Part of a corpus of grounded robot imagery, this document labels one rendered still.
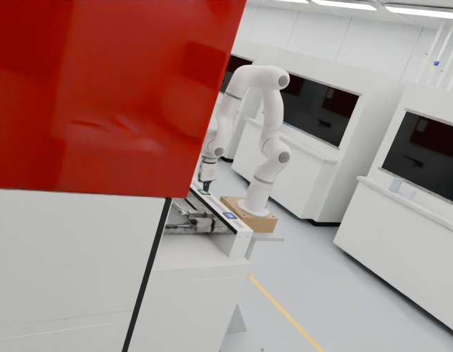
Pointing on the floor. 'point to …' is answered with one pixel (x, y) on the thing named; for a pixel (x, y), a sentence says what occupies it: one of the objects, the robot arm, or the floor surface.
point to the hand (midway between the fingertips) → (206, 187)
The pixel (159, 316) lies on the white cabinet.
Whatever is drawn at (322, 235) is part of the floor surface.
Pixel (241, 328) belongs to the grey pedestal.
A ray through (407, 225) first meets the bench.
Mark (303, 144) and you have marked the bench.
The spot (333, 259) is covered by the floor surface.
